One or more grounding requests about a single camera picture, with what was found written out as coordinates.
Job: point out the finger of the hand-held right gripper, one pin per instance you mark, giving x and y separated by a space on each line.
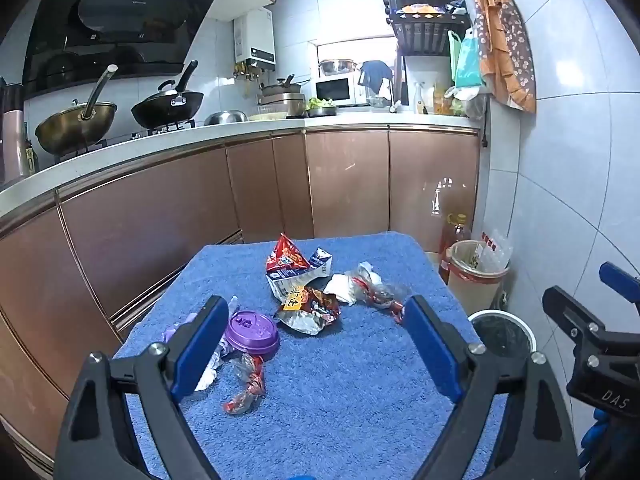
620 282
575 310

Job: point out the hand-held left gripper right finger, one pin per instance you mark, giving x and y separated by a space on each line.
432 350

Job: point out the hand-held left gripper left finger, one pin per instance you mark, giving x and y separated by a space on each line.
200 350

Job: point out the white tissue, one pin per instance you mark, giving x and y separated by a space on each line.
206 379

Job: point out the purple cup lid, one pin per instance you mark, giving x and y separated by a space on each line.
252 332

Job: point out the clear wrapper with red print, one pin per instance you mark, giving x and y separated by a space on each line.
375 290
246 385

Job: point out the white paper napkin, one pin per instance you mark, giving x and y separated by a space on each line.
342 289

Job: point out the dark foil snack wrapper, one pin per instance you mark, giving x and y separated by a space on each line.
312 310

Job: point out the red snack packet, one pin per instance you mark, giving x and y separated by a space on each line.
285 255

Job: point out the white milk carton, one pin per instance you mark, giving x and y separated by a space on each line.
312 265

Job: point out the black white-rimmed trash bin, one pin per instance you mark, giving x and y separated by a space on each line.
505 335

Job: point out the beige trash bin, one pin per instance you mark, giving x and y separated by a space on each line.
475 287

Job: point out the person's right hand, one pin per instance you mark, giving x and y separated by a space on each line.
602 440

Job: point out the clear plastic bags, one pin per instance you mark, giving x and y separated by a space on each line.
495 252

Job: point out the blue terry towel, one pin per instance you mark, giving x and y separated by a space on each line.
340 400

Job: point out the cooking oil bottle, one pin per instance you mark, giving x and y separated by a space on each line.
452 235

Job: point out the white kitchen countertop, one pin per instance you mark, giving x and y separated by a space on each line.
210 140

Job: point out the gas stove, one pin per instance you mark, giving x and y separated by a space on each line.
125 137

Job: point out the white plastic bag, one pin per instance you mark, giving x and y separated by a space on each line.
470 102

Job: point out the black wok with lid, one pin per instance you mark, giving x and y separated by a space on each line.
165 107

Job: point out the yellow bottle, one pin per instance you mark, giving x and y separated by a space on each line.
441 102

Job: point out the white spray bottle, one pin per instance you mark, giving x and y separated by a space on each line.
419 100

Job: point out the brass wok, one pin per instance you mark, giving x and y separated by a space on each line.
75 127

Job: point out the dark glass bottle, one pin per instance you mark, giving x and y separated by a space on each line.
31 155

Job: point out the brown orange floral apron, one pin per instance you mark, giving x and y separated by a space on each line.
505 50

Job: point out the steel cooking pot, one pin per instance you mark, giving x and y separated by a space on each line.
282 100

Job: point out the bowl of green vegetables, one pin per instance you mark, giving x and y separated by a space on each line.
321 106

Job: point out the teal plastic bag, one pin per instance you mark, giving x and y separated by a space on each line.
470 60

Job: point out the white microwave oven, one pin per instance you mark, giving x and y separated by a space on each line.
335 90

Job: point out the green plastic bag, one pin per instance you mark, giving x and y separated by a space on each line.
454 55

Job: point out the dark blue cloth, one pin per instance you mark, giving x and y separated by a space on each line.
375 72

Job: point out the pink thermos flask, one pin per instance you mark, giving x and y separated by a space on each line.
12 135

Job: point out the steel bowl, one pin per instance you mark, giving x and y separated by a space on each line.
337 66

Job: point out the white water heater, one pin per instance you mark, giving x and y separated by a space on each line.
256 35

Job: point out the black range hood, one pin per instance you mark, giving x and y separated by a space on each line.
125 25

